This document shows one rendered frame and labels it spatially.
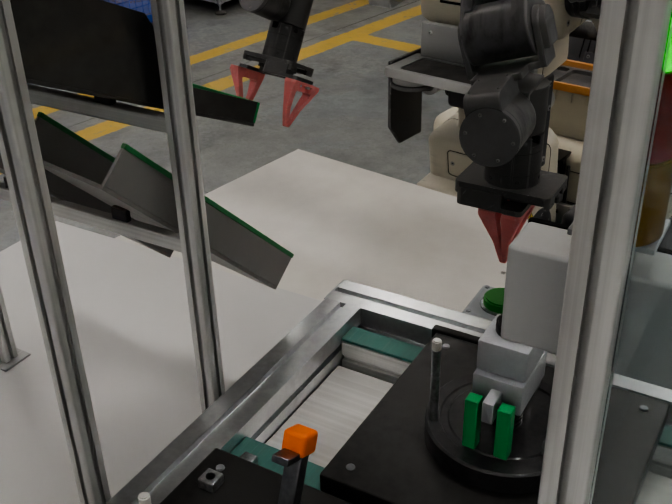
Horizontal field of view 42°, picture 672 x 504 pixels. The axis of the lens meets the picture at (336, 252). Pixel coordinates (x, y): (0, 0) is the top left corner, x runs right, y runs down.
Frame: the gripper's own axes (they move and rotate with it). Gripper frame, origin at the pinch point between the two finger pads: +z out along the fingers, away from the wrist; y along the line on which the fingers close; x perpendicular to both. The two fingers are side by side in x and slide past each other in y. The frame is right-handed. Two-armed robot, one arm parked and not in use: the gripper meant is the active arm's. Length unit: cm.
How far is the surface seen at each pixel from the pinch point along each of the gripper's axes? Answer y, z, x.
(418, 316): -7.1, 6.5, -6.6
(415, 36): -196, 102, 400
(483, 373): 7.0, -3.0, -24.7
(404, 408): -1.1, 5.5, -22.6
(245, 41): -285, 103, 346
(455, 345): -0.8, 5.5, -11.1
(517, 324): 12.5, -16.1, -35.3
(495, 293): -0.7, 5.3, -0.1
